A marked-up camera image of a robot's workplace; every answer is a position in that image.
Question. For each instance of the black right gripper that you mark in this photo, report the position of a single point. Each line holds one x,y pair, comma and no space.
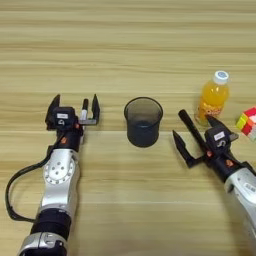
220,160

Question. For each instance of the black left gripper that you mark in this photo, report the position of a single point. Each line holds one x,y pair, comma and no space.
70,140

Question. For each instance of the orange juice bottle white cap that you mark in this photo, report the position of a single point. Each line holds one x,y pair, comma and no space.
213,96

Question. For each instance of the multicoloured puzzle cube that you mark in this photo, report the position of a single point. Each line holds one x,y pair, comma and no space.
248,125

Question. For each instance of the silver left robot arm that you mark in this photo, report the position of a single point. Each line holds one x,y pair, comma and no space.
60,180

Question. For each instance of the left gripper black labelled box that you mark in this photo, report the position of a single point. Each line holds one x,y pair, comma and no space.
63,116

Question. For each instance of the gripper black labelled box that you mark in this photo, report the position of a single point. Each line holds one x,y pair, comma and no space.
218,136
63,116

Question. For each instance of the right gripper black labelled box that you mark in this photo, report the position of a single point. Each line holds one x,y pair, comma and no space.
218,136

